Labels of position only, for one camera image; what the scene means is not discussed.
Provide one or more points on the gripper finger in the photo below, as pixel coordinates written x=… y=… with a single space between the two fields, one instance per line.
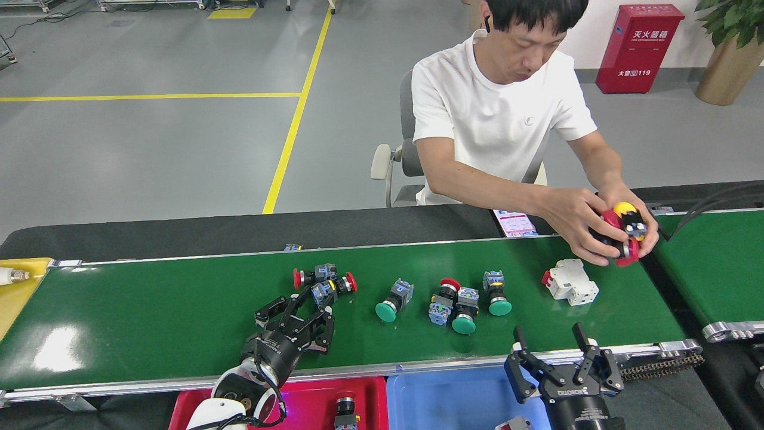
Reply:
x=610 y=373
x=268 y=310
x=322 y=334
x=518 y=376

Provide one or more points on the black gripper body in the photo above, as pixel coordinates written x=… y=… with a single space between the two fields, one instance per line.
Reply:
x=582 y=412
x=274 y=352

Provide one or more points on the yellow mushroom push button switch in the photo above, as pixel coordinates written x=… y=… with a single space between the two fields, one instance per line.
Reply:
x=625 y=208

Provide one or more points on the person's left forearm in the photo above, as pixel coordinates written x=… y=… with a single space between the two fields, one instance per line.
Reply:
x=603 y=164

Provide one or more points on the person's right forearm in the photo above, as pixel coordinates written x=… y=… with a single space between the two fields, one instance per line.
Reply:
x=477 y=191

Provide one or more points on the red plastic tray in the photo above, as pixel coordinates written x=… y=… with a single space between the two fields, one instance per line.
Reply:
x=310 y=406

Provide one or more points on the blue plastic tray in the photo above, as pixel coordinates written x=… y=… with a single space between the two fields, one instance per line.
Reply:
x=447 y=400

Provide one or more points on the long green conveyor belt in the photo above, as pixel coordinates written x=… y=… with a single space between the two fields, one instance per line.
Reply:
x=149 y=310

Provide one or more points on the short green conveyor belt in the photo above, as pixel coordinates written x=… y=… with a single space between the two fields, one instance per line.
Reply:
x=710 y=269

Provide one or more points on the person's right hand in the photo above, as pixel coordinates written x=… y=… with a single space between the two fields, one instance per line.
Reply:
x=567 y=215

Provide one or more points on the person's left hand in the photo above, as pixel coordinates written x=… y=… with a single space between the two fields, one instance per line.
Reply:
x=621 y=194

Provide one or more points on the small blue contact block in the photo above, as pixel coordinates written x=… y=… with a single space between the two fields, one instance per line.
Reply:
x=292 y=247

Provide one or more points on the smartphone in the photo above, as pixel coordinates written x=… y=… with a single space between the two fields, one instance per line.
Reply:
x=514 y=224

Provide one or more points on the grey office chair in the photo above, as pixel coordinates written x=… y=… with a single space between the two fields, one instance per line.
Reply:
x=409 y=161

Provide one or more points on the yellow plastic bin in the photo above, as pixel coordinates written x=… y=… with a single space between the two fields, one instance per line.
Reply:
x=18 y=298

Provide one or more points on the person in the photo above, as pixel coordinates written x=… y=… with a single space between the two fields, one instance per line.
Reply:
x=489 y=119

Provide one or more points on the white light bulb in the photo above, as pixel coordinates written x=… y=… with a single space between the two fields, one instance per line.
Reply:
x=9 y=275

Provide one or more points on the potted plant brass planter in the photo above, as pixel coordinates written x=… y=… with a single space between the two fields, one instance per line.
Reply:
x=725 y=74

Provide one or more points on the red fire extinguisher box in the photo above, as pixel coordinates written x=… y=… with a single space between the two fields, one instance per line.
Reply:
x=640 y=51

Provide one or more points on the metal rack cart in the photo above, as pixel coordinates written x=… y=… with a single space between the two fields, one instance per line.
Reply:
x=6 y=52

